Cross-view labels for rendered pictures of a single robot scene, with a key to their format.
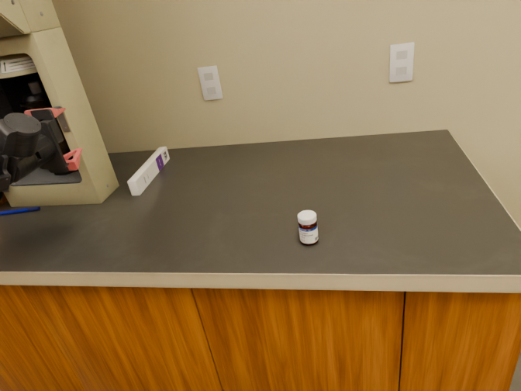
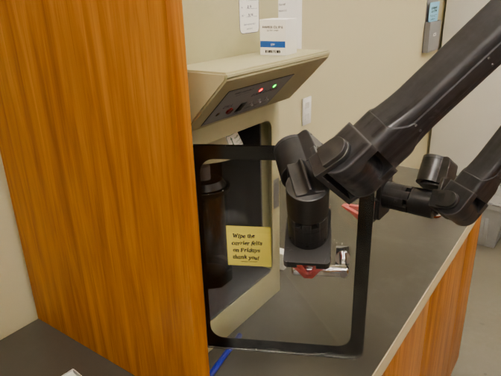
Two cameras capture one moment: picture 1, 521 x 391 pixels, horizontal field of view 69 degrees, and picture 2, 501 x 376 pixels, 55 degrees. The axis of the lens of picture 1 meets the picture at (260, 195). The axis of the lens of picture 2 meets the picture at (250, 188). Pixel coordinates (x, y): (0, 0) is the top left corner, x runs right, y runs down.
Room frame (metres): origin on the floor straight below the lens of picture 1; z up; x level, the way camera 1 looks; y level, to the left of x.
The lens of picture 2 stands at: (0.68, 1.42, 1.61)
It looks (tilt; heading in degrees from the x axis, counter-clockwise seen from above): 22 degrees down; 292
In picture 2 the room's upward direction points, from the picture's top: 2 degrees counter-clockwise
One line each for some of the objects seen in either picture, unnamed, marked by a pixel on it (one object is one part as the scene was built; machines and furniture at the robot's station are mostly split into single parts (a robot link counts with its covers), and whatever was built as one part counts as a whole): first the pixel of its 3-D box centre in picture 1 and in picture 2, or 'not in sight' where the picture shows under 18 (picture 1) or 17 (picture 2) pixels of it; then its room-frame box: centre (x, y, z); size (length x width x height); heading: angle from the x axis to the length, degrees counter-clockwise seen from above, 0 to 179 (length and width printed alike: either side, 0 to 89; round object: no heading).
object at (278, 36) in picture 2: not in sight; (278, 36); (0.96, 0.57, 1.54); 0.05 x 0.05 x 0.06; 83
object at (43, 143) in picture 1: (36, 150); (394, 195); (0.75, 0.43, 1.20); 0.07 x 0.07 x 0.10; 75
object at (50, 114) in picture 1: (52, 122); not in sight; (0.82, 0.42, 1.24); 0.09 x 0.07 x 0.07; 165
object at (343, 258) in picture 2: not in sight; (321, 265); (0.83, 0.75, 1.20); 0.10 x 0.05 x 0.03; 13
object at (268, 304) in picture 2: not in sight; (278, 258); (0.91, 0.74, 1.19); 0.30 x 0.01 x 0.40; 13
